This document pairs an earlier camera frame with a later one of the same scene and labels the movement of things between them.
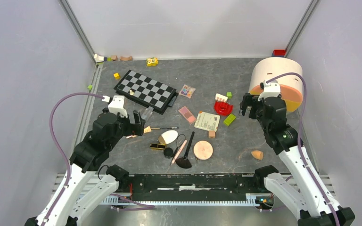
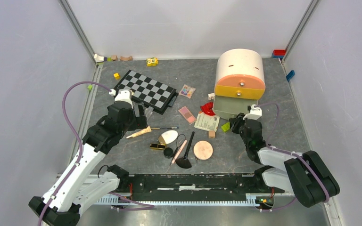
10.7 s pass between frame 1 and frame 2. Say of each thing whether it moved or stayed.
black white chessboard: stayed
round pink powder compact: stayed
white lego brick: moved
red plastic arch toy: moved
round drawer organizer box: moved
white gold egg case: stayed
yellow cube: stayed
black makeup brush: stayed
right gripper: moved
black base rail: stayed
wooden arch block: stayed
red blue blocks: stayed
